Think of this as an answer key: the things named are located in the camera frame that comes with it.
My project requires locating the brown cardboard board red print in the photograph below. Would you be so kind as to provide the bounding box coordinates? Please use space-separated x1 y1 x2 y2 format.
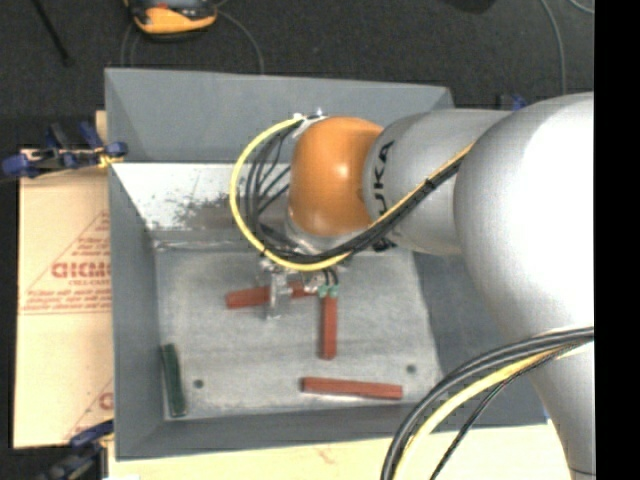
11 166 116 450

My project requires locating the dark green flat block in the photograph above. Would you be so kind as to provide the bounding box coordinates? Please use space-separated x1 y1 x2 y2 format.
159 343 188 418

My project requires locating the red-brown flat block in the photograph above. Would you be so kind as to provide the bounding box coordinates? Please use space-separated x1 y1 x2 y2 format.
224 281 321 311
300 376 405 402
318 292 339 361

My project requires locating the grey metal bin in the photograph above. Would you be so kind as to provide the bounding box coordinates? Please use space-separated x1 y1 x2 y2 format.
103 67 549 460

